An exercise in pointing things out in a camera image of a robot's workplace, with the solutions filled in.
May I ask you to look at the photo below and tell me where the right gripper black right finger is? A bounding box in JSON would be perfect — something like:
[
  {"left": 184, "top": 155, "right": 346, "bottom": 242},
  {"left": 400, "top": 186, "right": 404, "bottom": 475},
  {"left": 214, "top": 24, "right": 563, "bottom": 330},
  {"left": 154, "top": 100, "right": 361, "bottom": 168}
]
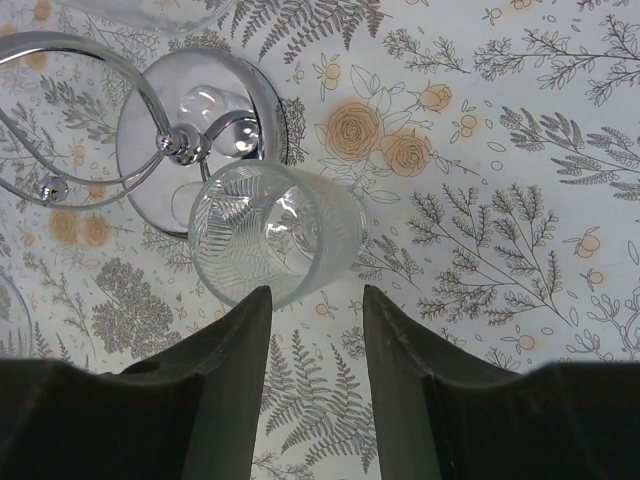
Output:
[{"left": 363, "top": 286, "right": 639, "bottom": 479}]

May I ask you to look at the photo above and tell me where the floral table cloth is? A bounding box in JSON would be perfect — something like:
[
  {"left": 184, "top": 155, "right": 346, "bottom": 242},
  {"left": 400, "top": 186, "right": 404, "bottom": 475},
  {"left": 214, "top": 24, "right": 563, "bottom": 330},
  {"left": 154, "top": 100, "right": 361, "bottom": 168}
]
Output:
[{"left": 1, "top": 1, "right": 639, "bottom": 479}]

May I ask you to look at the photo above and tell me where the ribbed short glass near rack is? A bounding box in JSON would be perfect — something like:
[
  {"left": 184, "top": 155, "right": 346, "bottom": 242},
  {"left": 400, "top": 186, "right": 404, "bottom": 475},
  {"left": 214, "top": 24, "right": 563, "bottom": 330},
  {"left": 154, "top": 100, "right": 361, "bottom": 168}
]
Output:
[{"left": 188, "top": 160, "right": 368, "bottom": 310}]

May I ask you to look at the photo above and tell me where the chrome wine glass rack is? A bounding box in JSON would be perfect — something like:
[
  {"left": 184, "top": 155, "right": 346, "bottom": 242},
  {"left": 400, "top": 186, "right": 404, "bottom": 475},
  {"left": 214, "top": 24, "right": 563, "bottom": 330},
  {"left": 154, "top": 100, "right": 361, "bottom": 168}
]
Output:
[{"left": 1, "top": 31, "right": 289, "bottom": 239}]

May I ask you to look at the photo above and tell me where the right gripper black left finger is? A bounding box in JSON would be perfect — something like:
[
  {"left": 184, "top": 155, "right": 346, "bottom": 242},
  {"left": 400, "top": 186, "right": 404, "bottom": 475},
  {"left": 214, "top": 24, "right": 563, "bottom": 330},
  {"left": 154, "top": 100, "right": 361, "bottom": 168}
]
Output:
[{"left": 1, "top": 286, "right": 272, "bottom": 479}]

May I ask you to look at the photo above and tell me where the clear wine glass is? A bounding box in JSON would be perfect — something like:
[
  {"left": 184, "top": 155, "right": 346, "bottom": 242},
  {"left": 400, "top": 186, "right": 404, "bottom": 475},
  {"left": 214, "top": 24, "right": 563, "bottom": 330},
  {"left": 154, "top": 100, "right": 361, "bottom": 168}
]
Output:
[
  {"left": 0, "top": 274, "right": 34, "bottom": 358},
  {"left": 60, "top": 0, "right": 236, "bottom": 35}
]

